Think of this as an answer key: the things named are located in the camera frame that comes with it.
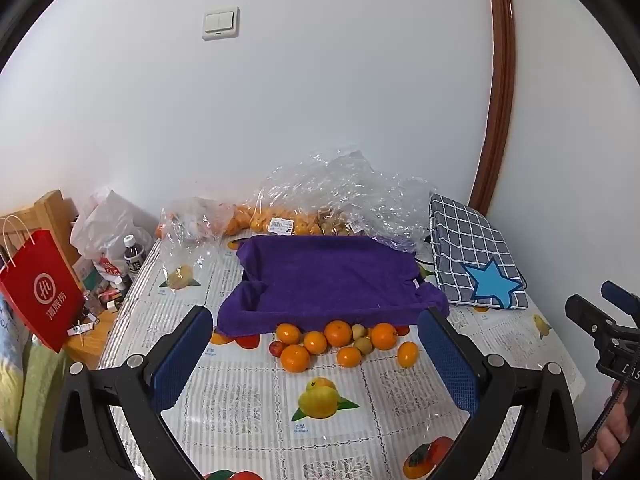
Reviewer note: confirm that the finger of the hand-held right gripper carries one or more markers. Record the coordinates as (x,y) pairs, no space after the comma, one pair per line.
(620,296)
(590,320)

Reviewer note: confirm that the black-capped plastic bottle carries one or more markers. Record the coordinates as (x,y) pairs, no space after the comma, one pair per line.
(134,255)

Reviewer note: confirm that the person's right hand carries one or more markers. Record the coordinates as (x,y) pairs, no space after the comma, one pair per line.
(614,435)

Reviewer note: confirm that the wooden side table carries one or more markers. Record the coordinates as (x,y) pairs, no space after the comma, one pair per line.
(87,345)

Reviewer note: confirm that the red white snack packet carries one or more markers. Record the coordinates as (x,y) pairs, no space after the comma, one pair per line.
(107,266)

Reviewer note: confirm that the red paper bag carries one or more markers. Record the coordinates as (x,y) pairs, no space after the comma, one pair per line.
(40,285)

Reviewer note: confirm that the green white box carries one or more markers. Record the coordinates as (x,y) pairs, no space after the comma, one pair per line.
(87,272)

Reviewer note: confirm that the white plastic bag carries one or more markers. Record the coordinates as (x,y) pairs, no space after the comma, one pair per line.
(110,220)

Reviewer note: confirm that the white light switch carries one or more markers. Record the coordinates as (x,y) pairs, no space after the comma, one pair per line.
(220,23)

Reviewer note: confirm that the printed white tablecloth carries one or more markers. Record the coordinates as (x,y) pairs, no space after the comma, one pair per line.
(240,400)

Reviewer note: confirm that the grey checked star cushion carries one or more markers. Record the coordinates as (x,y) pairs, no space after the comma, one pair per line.
(470,245)

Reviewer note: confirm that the clear longan bag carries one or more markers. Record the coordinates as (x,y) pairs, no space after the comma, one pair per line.
(332,225)

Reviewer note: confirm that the brown wooden door frame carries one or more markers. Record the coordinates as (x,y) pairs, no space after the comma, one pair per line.
(500,85)

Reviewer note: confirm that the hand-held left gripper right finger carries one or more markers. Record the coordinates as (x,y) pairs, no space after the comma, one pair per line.
(447,360)

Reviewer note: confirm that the purple towel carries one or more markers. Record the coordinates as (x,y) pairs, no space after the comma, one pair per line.
(330,280)

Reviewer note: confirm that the green cloth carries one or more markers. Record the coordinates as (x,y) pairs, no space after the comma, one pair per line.
(30,385)

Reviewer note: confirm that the empty clear plastic bag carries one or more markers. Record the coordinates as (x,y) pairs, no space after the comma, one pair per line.
(395,210)

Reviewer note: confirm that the labelled clear tangerine bag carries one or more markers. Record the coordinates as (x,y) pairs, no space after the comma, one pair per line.
(260,220)

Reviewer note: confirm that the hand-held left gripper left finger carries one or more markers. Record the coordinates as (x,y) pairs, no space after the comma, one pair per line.
(182,355)

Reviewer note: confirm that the small yellow-green plum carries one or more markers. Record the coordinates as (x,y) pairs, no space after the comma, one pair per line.
(363,345)
(358,331)

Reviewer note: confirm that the oval orange kumquat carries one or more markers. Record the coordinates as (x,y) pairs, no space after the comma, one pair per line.
(407,354)

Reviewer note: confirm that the orange tangerine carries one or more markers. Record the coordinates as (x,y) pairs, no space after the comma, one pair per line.
(315,342)
(384,336)
(337,333)
(288,334)
(295,358)
(349,356)

